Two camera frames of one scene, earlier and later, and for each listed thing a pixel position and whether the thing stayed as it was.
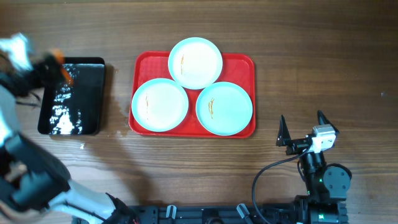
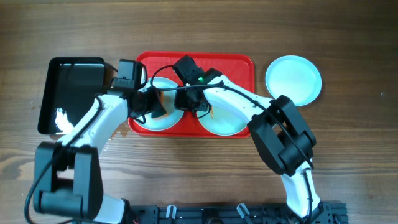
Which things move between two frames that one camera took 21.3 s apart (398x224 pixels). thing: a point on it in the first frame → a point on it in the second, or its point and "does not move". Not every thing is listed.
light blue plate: x=195 y=63 → x=295 y=76
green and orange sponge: x=60 y=56 → x=168 y=100
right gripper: x=298 y=144 → x=189 y=104
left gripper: x=50 y=68 → x=152 y=106
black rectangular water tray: x=76 y=109 does not move
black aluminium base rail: x=303 y=213 does not move
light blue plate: x=224 y=108 does not move
